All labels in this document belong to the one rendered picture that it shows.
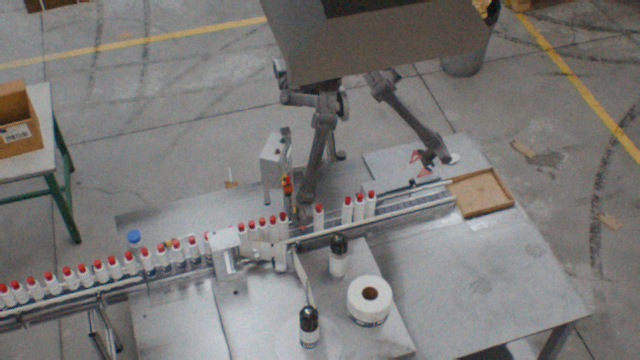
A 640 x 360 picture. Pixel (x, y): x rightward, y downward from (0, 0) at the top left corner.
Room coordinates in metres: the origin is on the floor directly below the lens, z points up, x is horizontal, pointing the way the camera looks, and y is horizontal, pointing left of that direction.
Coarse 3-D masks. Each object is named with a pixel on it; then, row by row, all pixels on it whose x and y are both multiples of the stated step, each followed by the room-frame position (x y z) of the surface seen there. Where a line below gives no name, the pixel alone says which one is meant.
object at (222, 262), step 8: (208, 240) 1.87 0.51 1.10; (216, 256) 1.78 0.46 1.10; (224, 256) 1.79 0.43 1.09; (216, 264) 1.78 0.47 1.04; (224, 264) 1.79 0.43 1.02; (232, 264) 1.80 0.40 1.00; (240, 264) 1.84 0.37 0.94; (216, 272) 1.78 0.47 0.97; (224, 272) 1.79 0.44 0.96; (232, 272) 1.80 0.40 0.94; (240, 272) 1.81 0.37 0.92
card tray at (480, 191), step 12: (492, 168) 2.56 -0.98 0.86; (444, 180) 2.47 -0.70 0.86; (456, 180) 2.49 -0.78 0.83; (468, 180) 2.49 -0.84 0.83; (480, 180) 2.49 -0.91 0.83; (492, 180) 2.49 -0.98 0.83; (456, 192) 2.40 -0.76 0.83; (468, 192) 2.40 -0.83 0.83; (480, 192) 2.40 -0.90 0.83; (492, 192) 2.40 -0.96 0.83; (504, 192) 2.40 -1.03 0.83; (456, 204) 2.32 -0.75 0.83; (468, 204) 2.32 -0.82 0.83; (480, 204) 2.32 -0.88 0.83; (492, 204) 2.32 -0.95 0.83; (504, 204) 2.30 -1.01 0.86; (468, 216) 2.23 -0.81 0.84
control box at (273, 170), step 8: (272, 136) 2.19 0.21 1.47; (280, 136) 2.19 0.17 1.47; (272, 144) 2.14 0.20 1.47; (280, 144) 2.13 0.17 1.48; (288, 144) 2.15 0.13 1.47; (264, 152) 2.09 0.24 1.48; (272, 152) 2.09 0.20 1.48; (264, 160) 2.05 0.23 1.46; (272, 160) 2.04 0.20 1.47; (280, 160) 2.04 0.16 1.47; (264, 168) 2.05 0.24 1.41; (272, 168) 2.04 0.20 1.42; (280, 168) 2.03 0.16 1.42; (288, 168) 2.13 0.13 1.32; (264, 176) 2.05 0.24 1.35; (272, 176) 2.04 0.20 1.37; (280, 176) 2.03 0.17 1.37; (264, 184) 2.05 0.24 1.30; (272, 184) 2.04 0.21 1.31; (280, 184) 2.03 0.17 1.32
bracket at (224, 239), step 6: (228, 228) 1.91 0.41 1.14; (234, 228) 1.91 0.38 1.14; (210, 234) 1.87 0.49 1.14; (216, 234) 1.87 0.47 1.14; (222, 234) 1.87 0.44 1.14; (228, 234) 1.87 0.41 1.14; (234, 234) 1.87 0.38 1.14; (210, 240) 1.84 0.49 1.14; (216, 240) 1.84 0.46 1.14; (222, 240) 1.84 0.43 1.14; (228, 240) 1.84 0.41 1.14; (234, 240) 1.84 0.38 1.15; (210, 246) 1.81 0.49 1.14; (216, 246) 1.81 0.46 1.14; (222, 246) 1.81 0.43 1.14; (228, 246) 1.81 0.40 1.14; (234, 246) 1.81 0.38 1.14
